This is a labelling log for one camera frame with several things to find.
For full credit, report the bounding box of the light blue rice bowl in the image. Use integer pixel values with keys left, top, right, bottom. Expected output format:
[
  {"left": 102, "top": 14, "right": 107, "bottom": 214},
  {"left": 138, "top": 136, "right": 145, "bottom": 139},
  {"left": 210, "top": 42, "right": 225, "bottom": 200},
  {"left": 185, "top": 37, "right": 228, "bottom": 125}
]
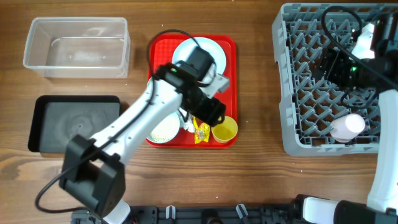
[{"left": 146, "top": 110, "right": 182, "bottom": 144}]

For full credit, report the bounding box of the yellow cup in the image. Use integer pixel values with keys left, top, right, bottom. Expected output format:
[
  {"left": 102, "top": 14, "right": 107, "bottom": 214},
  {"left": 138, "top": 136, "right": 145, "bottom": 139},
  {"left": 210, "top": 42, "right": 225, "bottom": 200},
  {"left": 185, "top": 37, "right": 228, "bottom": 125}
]
[{"left": 211, "top": 116, "right": 238, "bottom": 143}]

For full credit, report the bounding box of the pink cup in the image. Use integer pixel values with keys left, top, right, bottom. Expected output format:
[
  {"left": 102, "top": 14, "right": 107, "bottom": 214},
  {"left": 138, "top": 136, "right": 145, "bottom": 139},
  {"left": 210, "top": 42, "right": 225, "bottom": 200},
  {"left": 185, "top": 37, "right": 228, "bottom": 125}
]
[{"left": 330, "top": 114, "right": 366, "bottom": 143}]

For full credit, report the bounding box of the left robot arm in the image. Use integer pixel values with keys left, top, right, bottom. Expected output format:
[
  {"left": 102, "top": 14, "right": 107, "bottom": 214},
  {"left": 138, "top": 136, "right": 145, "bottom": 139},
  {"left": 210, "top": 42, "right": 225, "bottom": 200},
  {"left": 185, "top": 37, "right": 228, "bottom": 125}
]
[{"left": 58, "top": 47, "right": 229, "bottom": 223}]

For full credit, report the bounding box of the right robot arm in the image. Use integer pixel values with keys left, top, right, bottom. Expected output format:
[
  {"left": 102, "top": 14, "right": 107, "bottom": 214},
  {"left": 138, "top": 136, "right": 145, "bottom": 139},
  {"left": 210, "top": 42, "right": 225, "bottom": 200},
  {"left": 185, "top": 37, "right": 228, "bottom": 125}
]
[{"left": 290, "top": 6, "right": 397, "bottom": 223}]

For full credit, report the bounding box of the grey dishwasher rack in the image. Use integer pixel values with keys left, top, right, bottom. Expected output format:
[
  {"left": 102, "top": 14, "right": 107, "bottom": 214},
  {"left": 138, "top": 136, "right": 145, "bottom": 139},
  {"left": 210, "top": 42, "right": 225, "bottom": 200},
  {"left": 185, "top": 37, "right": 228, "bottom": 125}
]
[{"left": 272, "top": 3, "right": 397, "bottom": 156}]

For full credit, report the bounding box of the black waste tray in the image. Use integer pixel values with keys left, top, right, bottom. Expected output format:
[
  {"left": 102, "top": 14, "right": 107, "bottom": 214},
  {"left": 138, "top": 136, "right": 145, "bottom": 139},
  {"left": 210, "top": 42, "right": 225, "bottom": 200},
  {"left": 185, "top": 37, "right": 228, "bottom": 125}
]
[{"left": 27, "top": 95, "right": 121, "bottom": 153}]

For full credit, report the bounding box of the crumpled white tissue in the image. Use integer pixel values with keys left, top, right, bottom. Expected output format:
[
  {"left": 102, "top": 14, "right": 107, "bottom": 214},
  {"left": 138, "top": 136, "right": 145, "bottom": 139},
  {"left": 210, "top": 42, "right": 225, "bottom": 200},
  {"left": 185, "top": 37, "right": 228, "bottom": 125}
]
[{"left": 177, "top": 108, "right": 195, "bottom": 133}]

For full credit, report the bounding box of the yellow snack wrapper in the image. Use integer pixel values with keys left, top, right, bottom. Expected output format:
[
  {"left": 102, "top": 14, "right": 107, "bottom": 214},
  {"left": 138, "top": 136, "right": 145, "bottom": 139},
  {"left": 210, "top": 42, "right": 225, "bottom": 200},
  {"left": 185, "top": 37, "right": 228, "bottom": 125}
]
[{"left": 193, "top": 117, "right": 211, "bottom": 144}]

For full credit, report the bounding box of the light blue plate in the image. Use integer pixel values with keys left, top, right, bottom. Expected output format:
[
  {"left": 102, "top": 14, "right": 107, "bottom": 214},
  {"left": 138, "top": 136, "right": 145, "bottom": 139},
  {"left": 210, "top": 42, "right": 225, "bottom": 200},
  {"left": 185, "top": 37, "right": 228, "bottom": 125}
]
[{"left": 172, "top": 37, "right": 226, "bottom": 83}]

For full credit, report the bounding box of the clear plastic bin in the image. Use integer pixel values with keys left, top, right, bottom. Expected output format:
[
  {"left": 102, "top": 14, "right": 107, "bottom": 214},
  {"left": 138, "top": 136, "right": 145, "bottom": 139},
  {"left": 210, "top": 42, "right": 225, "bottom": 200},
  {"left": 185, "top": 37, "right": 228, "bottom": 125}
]
[{"left": 23, "top": 17, "right": 131, "bottom": 78}]

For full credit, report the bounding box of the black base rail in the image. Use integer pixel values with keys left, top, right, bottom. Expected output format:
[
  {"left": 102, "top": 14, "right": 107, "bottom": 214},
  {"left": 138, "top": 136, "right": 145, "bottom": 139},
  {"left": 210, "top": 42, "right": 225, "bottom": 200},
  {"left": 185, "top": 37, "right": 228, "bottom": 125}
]
[{"left": 70, "top": 203, "right": 299, "bottom": 224}]

